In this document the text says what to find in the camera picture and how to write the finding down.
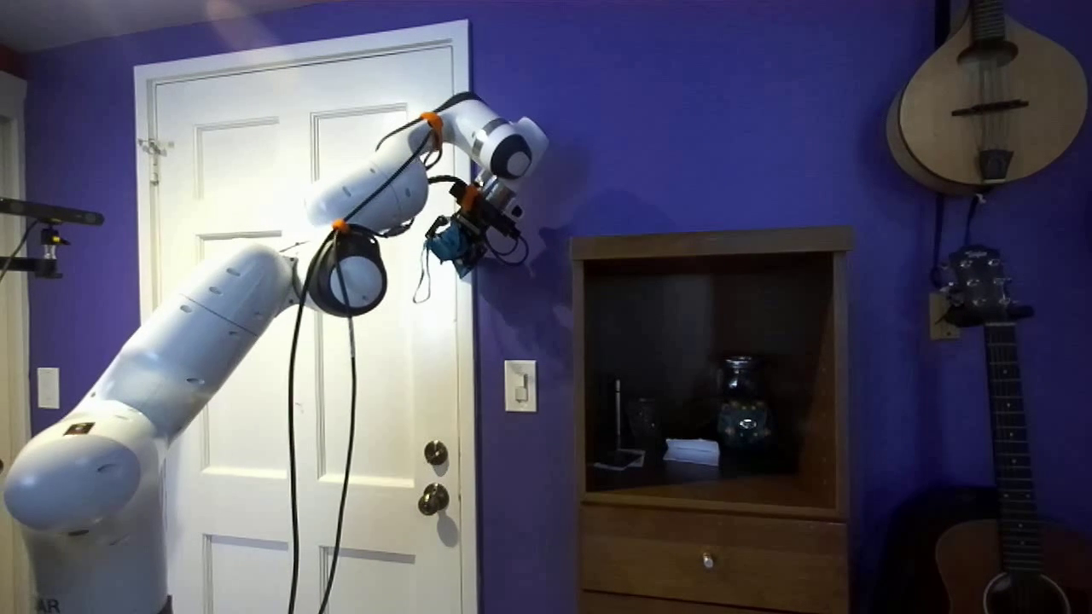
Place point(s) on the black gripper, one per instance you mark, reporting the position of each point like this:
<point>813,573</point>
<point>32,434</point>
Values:
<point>493,228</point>

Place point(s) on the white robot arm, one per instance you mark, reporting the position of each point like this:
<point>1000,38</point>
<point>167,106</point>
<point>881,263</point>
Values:
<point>87,488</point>

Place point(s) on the brass door knob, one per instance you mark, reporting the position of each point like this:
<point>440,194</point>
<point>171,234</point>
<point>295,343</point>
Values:
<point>434,499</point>

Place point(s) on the white panel door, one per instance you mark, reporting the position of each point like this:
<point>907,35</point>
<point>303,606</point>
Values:
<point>295,492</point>

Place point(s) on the door coat hook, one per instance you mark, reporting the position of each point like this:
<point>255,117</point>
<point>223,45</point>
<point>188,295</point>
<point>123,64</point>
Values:
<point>154,155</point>

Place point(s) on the brass deadbolt lock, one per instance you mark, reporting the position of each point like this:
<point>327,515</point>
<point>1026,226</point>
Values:
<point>434,451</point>

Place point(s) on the brown wooden cabinet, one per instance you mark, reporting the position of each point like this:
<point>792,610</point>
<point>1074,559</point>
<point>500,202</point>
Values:
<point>710,424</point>

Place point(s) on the dark vase in cabinet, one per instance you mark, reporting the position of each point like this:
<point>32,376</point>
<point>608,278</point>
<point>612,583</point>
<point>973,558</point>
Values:
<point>741,420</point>

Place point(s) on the acoustic guitar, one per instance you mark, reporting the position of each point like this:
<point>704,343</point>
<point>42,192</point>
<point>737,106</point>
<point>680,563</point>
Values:
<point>986,549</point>

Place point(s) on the white wall light switch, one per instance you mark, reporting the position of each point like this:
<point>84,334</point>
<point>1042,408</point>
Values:
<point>520,383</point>

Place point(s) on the wall hung mandolin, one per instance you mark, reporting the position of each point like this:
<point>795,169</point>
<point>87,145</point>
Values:
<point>986,106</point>

